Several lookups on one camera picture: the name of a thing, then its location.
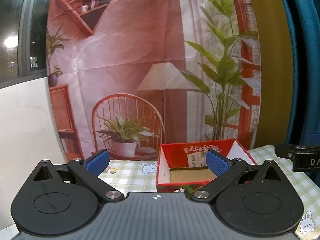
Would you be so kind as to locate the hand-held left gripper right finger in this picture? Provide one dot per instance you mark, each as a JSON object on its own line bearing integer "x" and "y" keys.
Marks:
{"x": 216, "y": 163}

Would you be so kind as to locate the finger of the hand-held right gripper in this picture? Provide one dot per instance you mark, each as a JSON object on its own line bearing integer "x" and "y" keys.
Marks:
{"x": 285, "y": 150}

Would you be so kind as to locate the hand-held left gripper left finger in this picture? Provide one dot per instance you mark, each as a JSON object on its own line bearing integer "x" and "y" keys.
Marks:
{"x": 98, "y": 163}

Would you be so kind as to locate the red strawberry cardboard box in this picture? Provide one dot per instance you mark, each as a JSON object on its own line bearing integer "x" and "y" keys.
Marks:
{"x": 175, "y": 153}

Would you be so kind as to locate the checked bunny tablecloth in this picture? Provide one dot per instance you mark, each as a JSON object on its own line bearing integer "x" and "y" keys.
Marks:
{"x": 130, "y": 177}

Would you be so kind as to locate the blue curtain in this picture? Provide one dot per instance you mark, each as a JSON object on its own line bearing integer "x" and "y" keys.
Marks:
{"x": 305, "y": 55}

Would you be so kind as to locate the printed room backdrop cloth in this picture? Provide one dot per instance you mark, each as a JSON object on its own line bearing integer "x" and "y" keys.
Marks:
{"x": 140, "y": 42}

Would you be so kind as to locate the window with grey frame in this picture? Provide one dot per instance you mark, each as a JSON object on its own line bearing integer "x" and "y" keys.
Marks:
{"x": 25, "y": 30}

